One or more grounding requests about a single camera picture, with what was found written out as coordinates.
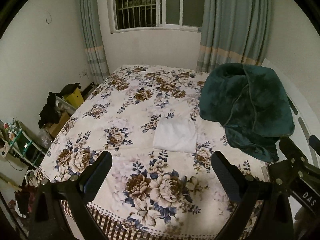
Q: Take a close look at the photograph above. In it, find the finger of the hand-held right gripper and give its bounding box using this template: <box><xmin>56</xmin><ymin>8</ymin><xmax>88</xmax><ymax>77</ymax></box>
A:
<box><xmin>278</xmin><ymin>137</ymin><xmax>320</xmax><ymax>178</ymax></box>
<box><xmin>309</xmin><ymin>134</ymin><xmax>320</xmax><ymax>153</ymax></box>

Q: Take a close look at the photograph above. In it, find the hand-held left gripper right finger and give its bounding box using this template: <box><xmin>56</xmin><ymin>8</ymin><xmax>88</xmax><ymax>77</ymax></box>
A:
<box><xmin>211</xmin><ymin>151</ymin><xmax>294</xmax><ymax>240</ymax></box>

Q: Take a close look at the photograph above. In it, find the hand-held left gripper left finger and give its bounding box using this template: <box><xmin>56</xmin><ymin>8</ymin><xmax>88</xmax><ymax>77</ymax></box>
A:
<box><xmin>29</xmin><ymin>151</ymin><xmax>113</xmax><ymax>240</ymax></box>

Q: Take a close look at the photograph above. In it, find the white knit sweater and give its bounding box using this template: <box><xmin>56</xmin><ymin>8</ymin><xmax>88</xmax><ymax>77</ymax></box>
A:
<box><xmin>152</xmin><ymin>117</ymin><xmax>198</xmax><ymax>154</ymax></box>

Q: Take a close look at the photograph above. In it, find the black clothes pile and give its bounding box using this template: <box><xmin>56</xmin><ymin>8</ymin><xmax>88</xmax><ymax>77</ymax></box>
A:
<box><xmin>38</xmin><ymin>82</ymin><xmax>82</xmax><ymax>128</ymax></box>

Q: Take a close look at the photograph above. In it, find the white bed headboard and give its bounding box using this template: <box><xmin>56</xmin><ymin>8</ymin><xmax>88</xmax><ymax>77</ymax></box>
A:
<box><xmin>260</xmin><ymin>58</ymin><xmax>320</xmax><ymax>155</ymax></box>

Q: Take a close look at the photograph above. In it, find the cardboard box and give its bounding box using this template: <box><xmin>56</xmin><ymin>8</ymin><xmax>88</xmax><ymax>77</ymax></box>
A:
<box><xmin>49</xmin><ymin>112</ymin><xmax>71</xmax><ymax>138</ymax></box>

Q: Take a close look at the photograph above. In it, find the clear plastic bag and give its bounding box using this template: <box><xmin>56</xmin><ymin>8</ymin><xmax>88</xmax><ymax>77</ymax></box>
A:
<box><xmin>37</xmin><ymin>127</ymin><xmax>54</xmax><ymax>150</ymax></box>

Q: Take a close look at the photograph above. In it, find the dark green plush blanket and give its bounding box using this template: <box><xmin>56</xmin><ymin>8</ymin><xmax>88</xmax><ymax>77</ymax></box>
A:
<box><xmin>199</xmin><ymin>63</ymin><xmax>295</xmax><ymax>163</ymax></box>

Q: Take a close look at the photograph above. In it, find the dark red bag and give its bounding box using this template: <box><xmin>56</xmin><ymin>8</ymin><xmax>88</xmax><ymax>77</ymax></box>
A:
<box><xmin>14</xmin><ymin>185</ymin><xmax>40</xmax><ymax>218</ymax></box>

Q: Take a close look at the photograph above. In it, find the green shelf rack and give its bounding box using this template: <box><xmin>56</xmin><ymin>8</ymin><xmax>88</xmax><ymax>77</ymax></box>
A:
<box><xmin>2</xmin><ymin>120</ymin><xmax>48</xmax><ymax>167</ymax></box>

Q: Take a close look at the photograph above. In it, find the yellow box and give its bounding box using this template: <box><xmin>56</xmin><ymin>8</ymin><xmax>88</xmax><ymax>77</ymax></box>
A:
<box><xmin>64</xmin><ymin>89</ymin><xmax>85</xmax><ymax>108</ymax></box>

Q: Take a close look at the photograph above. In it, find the wooden broom stick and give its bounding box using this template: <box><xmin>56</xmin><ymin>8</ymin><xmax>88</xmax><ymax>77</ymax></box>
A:
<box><xmin>0</xmin><ymin>172</ymin><xmax>24</xmax><ymax>192</ymax></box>

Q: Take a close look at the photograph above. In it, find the floral bed sheet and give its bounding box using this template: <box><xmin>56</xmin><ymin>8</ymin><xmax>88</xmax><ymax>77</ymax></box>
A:
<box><xmin>37</xmin><ymin>64</ymin><xmax>295</xmax><ymax>240</ymax></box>

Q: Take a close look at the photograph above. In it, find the grey-blue curtain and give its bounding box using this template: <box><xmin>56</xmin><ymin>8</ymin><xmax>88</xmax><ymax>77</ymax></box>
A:
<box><xmin>196</xmin><ymin>0</ymin><xmax>272</xmax><ymax>73</ymax></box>
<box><xmin>78</xmin><ymin>0</ymin><xmax>111</xmax><ymax>81</ymax></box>

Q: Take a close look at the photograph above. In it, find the barred window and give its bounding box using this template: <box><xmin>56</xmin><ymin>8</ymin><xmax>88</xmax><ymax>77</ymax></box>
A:
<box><xmin>107</xmin><ymin>0</ymin><xmax>207</xmax><ymax>34</ymax></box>

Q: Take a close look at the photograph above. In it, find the white coiled cord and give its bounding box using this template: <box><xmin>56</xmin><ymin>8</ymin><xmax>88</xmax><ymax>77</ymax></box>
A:
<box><xmin>25</xmin><ymin>169</ymin><xmax>42</xmax><ymax>188</ymax></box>

